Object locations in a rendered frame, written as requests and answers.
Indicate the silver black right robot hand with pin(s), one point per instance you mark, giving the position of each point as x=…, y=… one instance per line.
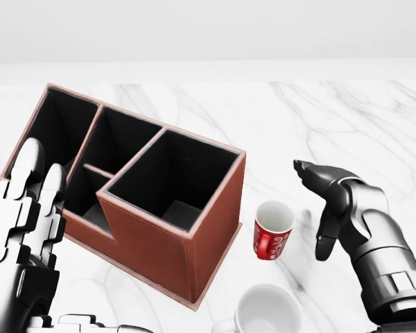
x=381, y=249

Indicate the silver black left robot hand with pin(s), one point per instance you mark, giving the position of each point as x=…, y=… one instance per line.
x=24, y=284

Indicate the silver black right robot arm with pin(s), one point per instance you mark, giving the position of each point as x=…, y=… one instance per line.
x=409, y=327

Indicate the red patterned mug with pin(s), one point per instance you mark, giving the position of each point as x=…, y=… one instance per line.
x=275, y=243

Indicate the white mug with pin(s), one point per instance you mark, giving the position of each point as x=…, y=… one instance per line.
x=268, y=312

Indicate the red-brown desk caddy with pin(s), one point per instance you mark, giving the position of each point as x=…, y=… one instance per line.
x=152, y=249

